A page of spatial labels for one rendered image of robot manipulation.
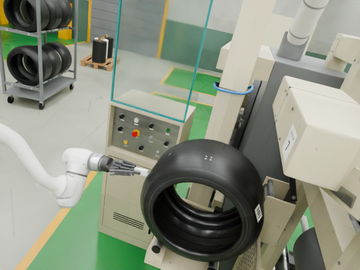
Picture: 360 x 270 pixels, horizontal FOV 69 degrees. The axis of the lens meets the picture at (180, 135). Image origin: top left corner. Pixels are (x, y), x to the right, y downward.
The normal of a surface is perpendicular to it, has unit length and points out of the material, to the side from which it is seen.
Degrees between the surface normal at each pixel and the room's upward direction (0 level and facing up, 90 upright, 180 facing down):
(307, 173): 90
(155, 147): 90
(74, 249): 0
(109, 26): 90
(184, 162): 48
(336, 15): 90
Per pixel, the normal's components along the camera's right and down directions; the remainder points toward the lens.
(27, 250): 0.20, -0.87
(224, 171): 0.09, -0.33
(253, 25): -0.27, 0.39
